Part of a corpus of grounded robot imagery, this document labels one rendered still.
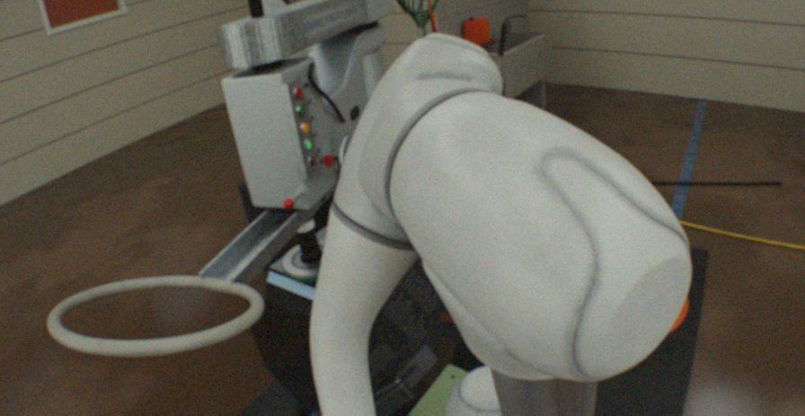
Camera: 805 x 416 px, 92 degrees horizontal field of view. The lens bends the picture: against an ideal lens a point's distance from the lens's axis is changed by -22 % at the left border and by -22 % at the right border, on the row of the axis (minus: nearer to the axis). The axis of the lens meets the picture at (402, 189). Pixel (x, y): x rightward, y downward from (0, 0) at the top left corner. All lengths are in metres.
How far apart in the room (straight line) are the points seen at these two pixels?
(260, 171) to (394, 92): 1.12
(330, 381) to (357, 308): 0.09
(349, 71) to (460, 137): 1.45
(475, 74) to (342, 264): 0.21
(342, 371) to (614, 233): 0.34
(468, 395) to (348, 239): 0.46
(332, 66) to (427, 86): 1.40
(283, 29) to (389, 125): 1.00
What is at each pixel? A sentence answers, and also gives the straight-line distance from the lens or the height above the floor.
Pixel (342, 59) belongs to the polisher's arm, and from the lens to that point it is 1.77.
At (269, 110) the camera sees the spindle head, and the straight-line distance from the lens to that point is 1.38.
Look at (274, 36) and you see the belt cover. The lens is 1.34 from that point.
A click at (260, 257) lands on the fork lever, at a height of 1.11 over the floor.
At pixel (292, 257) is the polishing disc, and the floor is 0.88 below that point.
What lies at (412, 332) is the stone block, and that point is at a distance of 1.69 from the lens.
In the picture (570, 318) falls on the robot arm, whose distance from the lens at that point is 0.24.
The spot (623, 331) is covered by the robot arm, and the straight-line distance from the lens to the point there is 0.26.
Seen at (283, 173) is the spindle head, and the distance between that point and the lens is 1.44.
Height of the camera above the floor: 1.78
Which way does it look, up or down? 26 degrees down
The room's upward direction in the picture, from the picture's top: 8 degrees counter-clockwise
